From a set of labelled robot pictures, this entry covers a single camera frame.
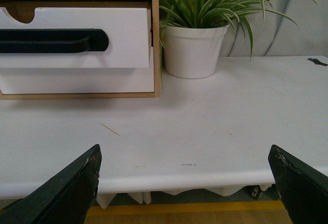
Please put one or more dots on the white drawer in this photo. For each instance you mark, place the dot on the white drawer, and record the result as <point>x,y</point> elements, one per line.
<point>22,80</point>
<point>128,31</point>

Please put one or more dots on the black tape piece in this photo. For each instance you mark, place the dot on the black tape piece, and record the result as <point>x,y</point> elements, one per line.
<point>317,62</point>

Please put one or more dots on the black drawer handle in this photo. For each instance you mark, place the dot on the black drawer handle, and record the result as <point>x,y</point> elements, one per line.
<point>53,40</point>

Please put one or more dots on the thin wooden stick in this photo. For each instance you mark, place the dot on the thin wooden stick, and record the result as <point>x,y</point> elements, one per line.
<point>109,129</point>

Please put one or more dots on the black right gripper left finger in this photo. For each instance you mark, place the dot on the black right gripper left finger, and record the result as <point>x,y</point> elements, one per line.
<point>64,198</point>

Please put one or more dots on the white plant pot right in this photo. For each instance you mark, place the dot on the white plant pot right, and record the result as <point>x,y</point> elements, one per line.
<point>192,53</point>

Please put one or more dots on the green striped plant right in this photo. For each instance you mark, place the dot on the green striped plant right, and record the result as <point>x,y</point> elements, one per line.
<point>199,14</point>

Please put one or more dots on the wooden drawer cabinet frame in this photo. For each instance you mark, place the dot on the wooden drawer cabinet frame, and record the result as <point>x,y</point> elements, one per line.
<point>24,12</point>

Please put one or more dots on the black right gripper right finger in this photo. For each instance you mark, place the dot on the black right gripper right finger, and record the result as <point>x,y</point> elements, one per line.
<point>302,189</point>

